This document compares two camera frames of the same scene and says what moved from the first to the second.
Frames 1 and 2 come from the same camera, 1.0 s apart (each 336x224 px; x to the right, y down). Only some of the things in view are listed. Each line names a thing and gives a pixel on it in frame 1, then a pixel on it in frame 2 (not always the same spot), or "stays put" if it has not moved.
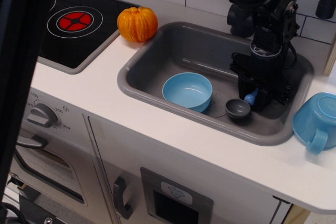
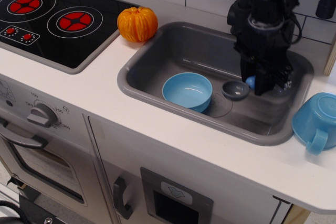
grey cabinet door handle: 125,210 stays put
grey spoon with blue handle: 250,98 -> 236,90
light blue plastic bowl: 190,90 stays put
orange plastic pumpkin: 137,24 stays put
